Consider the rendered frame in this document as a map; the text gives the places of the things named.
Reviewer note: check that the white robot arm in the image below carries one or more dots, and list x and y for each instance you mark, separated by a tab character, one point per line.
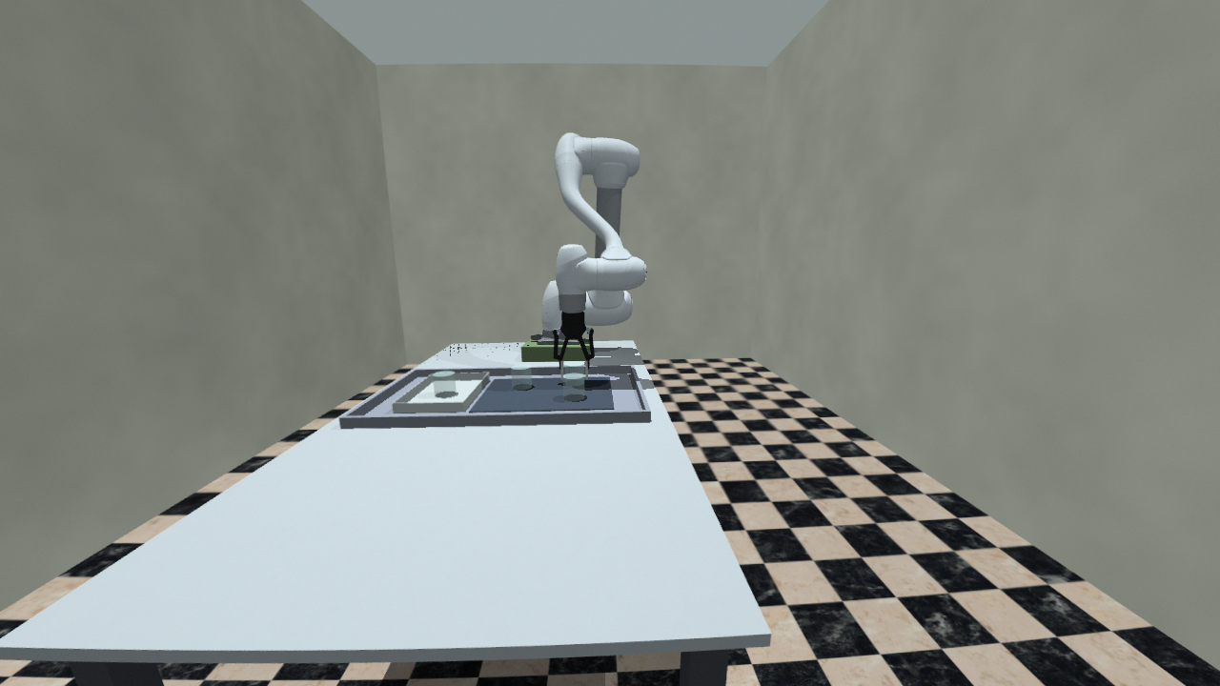
596	286

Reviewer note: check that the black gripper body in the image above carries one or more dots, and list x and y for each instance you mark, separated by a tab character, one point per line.
572	321

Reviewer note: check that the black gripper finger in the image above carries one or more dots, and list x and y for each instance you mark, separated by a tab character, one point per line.
587	356
556	333

